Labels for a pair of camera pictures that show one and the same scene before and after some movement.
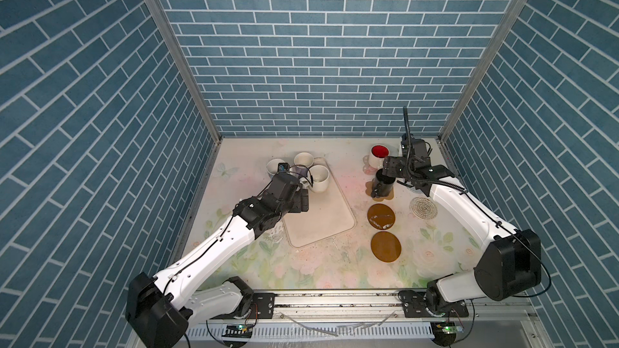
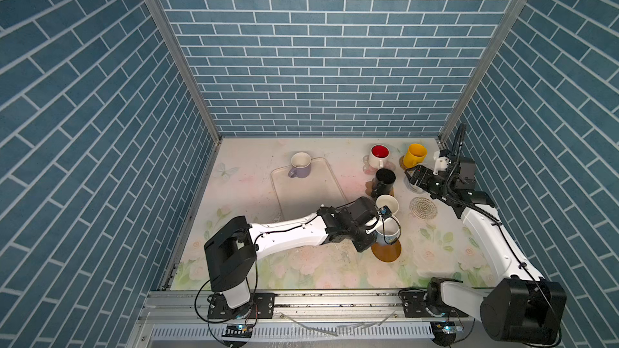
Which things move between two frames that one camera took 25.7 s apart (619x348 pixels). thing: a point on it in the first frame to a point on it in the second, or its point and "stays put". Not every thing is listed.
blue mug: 272,167 to 388,232
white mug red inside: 376,155 stays put
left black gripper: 298,206 to 367,241
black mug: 382,184 stays put
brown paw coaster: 368,192 stays put
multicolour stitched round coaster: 424,208 stays put
